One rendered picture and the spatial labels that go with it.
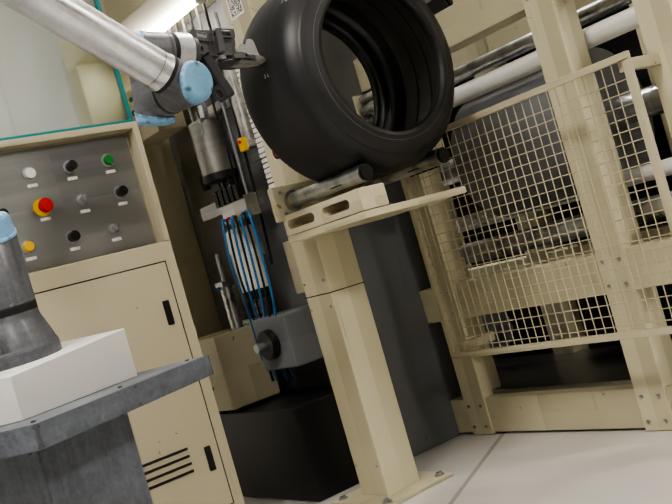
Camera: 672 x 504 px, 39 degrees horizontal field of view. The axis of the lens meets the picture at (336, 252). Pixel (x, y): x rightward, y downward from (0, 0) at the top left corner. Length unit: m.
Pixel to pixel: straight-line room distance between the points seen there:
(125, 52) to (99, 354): 0.65
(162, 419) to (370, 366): 0.62
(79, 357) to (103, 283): 1.05
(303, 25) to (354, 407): 1.10
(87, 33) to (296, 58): 0.58
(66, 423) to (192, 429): 1.35
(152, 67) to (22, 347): 0.68
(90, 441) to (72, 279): 1.05
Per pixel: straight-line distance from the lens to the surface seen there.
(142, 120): 2.19
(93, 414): 1.53
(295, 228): 2.59
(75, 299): 2.69
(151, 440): 2.75
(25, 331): 1.71
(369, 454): 2.79
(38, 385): 1.61
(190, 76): 2.07
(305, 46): 2.35
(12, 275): 1.72
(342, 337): 2.71
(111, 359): 1.77
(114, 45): 2.01
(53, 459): 1.64
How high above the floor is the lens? 0.71
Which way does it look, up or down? level
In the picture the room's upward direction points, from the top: 16 degrees counter-clockwise
